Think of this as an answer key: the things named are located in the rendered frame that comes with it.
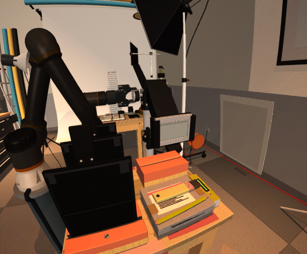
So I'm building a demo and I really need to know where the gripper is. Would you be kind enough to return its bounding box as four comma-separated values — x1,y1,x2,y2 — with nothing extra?
106,84,139,108

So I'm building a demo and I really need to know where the white light stand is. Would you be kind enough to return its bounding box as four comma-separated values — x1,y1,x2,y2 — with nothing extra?
180,12,191,157

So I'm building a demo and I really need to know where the orange slotted slide rest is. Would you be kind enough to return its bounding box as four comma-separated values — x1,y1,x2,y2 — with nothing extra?
135,150,190,185

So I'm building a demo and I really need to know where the orange film holder rack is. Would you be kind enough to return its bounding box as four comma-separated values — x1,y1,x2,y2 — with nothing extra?
62,220,149,254

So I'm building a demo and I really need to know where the white model tower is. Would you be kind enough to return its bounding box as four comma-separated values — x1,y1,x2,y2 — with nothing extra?
106,70,120,113

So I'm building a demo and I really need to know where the open notebook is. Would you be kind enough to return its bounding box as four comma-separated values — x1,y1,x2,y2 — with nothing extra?
100,113,126,122

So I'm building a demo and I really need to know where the small wooden table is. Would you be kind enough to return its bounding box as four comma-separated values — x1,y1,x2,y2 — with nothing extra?
98,113,144,158

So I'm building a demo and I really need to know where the black flag plate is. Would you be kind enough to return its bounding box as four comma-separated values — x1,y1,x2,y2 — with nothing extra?
129,41,139,67

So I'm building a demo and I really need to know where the white paper backdrop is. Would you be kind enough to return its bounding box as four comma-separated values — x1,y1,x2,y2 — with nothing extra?
40,4,159,145

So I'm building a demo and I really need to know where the black softbox lamp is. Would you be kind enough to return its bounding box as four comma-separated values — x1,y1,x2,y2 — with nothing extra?
133,0,194,56

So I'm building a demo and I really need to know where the yellow tag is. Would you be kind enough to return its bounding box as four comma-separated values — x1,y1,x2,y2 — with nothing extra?
152,182,195,205

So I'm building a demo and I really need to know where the teal backdrop roll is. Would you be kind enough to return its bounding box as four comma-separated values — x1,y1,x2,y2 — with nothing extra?
23,0,133,8

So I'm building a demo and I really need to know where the black paper roll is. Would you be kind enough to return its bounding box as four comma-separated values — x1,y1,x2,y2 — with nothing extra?
11,28,29,117

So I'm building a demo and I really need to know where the pink eraser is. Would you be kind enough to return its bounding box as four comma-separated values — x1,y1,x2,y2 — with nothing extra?
183,180,197,192

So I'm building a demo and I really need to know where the yellow paper roll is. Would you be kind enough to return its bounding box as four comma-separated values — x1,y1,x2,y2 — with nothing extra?
6,28,27,119

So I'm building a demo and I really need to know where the white cone spotlight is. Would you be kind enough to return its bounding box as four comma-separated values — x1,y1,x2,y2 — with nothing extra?
1,51,32,72

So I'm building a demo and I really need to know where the blue paper roll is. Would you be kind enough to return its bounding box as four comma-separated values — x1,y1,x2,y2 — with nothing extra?
1,28,26,120

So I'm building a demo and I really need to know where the cream printed card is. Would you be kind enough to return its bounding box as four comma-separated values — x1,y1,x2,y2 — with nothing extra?
145,185,202,216

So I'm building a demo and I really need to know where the yellow light meter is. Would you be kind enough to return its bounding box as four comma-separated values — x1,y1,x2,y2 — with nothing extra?
188,174,221,208

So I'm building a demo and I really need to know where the grey leaning panel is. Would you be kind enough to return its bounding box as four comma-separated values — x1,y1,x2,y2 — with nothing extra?
219,94,275,176

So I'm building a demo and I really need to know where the white stepladder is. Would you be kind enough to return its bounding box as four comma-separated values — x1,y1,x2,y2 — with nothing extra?
0,66,21,130

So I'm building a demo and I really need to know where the yellow pencil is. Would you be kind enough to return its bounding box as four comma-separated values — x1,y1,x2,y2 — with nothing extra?
155,194,211,226

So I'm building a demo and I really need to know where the grey flat box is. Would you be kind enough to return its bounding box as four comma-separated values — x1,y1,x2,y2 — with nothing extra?
139,182,215,240

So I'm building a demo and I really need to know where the wooden work table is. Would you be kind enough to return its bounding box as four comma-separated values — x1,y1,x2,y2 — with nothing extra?
63,158,235,254

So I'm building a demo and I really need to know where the black framed picture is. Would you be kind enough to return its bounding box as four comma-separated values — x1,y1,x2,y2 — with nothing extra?
276,0,307,67

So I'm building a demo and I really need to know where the white tripod leg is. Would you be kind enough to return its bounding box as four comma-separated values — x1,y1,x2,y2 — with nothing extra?
280,206,307,217

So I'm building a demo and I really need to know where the white camera stand column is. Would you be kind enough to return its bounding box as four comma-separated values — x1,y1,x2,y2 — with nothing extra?
141,105,156,158

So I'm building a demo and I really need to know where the black spring back frame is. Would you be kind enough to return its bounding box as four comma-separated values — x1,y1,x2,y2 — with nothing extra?
145,112,197,149

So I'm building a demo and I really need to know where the orange cable reel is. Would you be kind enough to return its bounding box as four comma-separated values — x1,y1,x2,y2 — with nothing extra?
187,131,207,160

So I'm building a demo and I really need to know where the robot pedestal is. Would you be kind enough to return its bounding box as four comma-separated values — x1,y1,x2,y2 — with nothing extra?
12,184,67,253

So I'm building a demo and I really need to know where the red cable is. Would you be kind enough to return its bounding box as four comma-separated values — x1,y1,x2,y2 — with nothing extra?
205,147,307,214

